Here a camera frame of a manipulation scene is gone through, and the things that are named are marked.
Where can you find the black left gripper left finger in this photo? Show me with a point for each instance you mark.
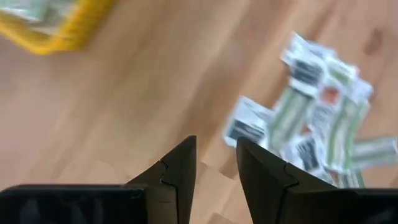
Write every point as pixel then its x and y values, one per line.
pixel 177 177

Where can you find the green striped bandage packet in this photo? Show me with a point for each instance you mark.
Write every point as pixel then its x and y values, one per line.
pixel 290 121
pixel 346 133
pixel 31 11
pixel 376 152
pixel 342 71

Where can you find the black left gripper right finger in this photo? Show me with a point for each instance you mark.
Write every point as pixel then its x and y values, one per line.
pixel 264 186

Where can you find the yellow plastic basket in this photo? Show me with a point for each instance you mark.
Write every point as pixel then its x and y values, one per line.
pixel 77 34

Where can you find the orange label ointment packet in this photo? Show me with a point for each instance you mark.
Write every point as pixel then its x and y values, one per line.
pixel 328 99

